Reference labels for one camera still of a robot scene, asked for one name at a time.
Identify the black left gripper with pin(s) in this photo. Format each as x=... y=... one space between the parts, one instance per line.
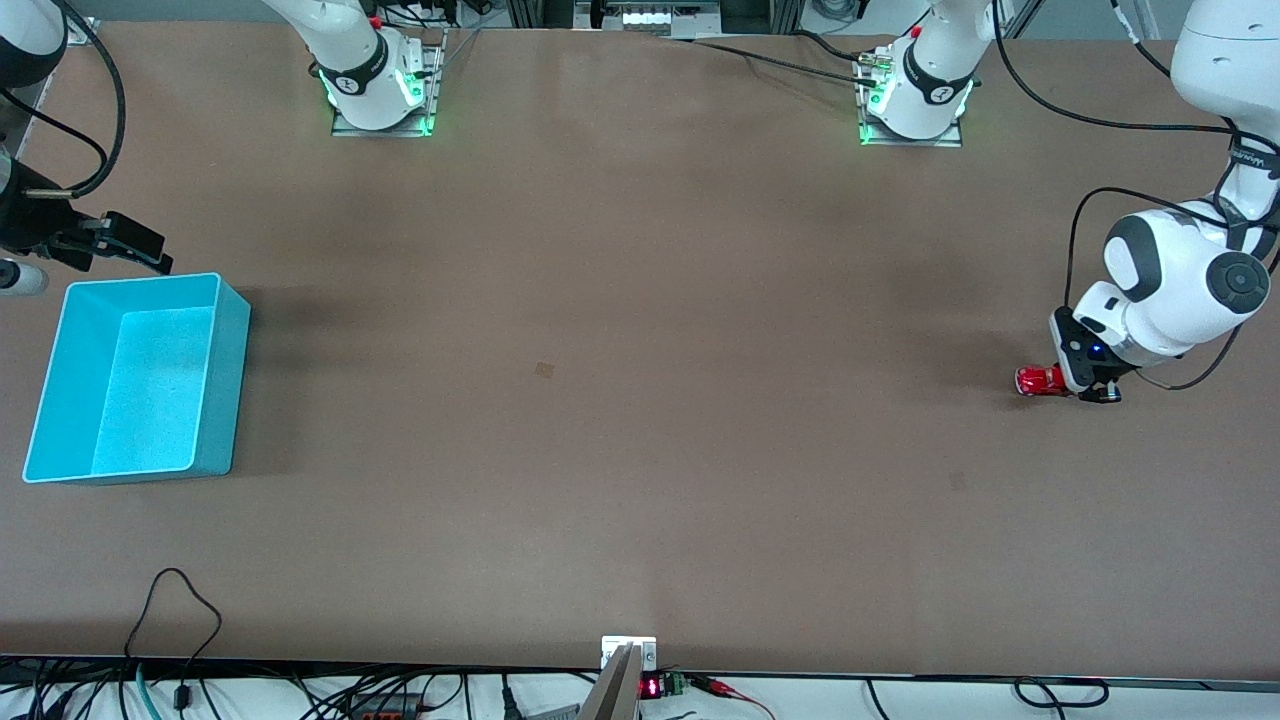
x=1100 y=393

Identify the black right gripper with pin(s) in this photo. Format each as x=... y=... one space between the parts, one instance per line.
x=28 y=225

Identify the red beetle toy car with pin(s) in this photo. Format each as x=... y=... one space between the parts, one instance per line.
x=1040 y=381

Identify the blue plastic box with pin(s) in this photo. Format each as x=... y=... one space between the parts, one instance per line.
x=150 y=400

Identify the green terminal block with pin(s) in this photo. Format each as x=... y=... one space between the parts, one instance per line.
x=676 y=684

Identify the orange black power strip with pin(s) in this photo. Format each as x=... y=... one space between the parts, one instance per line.
x=385 y=707

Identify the red digit display module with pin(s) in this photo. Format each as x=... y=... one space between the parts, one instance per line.
x=651 y=688

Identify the metal equipment rack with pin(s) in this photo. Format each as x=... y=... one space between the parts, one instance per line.
x=650 y=18

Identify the grey metal bar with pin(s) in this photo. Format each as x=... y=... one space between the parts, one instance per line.
x=615 y=695

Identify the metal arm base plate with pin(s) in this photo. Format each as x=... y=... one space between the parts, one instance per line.
x=433 y=90
x=950 y=138

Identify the white camera bracket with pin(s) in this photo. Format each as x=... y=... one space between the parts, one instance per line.
x=612 y=645

